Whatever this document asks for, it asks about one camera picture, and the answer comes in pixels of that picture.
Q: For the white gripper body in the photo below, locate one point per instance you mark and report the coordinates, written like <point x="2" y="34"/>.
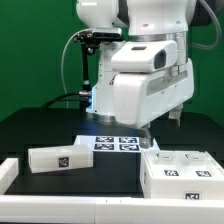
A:
<point x="149" y="81"/>

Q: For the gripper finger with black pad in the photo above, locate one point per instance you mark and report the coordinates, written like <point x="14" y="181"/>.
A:
<point x="174" y="117"/>
<point x="145" y="139"/>

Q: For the white cabinet door panel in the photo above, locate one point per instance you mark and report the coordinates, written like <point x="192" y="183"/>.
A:
<point x="168" y="164"/>

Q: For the white cabinet body box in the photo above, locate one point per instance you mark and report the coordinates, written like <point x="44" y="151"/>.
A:
<point x="179" y="188"/>

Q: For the white cabinet door with knob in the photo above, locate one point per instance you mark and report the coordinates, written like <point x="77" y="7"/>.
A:
<point x="202" y="165"/>

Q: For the white long cabinet block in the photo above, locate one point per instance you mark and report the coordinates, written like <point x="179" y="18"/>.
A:
<point x="59" y="158"/>

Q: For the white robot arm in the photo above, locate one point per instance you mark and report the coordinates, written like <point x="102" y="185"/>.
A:
<point x="140" y="21"/>

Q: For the white base tag sheet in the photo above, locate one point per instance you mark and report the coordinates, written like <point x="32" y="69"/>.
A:
<point x="114" y="144"/>

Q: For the white left fence rail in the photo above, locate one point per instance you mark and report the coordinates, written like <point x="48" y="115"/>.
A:
<point x="9" y="170"/>

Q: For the white fence rail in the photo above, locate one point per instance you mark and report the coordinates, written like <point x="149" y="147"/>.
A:
<point x="90" y="210"/>
<point x="9" y="170"/>

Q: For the white front fence rail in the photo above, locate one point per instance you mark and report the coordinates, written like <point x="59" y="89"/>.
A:
<point x="90" y="210"/>

